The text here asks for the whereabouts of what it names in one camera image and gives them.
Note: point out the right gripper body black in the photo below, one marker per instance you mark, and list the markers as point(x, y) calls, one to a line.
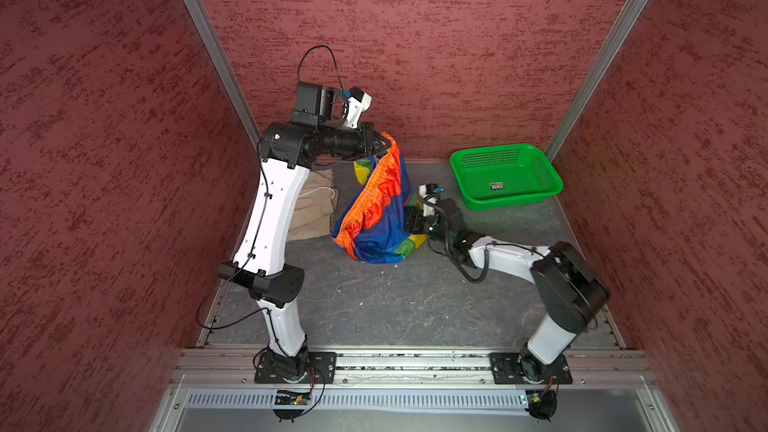
point(432, 229)

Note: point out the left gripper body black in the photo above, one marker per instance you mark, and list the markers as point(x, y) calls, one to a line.
point(348, 143)

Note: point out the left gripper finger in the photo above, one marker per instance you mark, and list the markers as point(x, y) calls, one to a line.
point(373, 137)
point(377, 152)

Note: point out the multicolour shorts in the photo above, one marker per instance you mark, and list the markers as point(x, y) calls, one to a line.
point(372, 228)

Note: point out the green plastic basket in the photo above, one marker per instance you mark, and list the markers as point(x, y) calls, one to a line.
point(525, 171)

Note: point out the beige shorts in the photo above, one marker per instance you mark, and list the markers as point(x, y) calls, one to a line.
point(315, 207)

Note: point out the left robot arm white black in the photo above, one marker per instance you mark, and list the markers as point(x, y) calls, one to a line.
point(287, 154)

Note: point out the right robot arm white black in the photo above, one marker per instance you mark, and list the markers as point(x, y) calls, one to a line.
point(571, 291)

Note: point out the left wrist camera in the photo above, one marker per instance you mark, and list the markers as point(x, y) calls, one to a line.
point(315, 105)

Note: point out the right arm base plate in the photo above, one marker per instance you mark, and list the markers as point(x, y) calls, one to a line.
point(526, 369)

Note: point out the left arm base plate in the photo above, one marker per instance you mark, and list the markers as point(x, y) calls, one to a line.
point(318, 367)

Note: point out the right circuit board with wires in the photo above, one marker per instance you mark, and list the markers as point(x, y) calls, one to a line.
point(542, 404)

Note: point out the circuit board with wires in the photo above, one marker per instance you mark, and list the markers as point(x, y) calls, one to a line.
point(291, 398)
point(542, 404)

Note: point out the left circuit board with wires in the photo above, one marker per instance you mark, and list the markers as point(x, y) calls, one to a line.
point(291, 398)

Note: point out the left aluminium corner post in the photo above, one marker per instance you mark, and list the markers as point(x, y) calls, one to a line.
point(217, 54)

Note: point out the aluminium corner post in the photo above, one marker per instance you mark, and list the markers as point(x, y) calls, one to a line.
point(217, 54)
point(620, 30)

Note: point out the slotted cable duct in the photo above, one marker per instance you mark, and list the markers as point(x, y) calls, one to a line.
point(400, 400)

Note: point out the right aluminium corner post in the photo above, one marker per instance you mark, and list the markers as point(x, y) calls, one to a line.
point(620, 30)

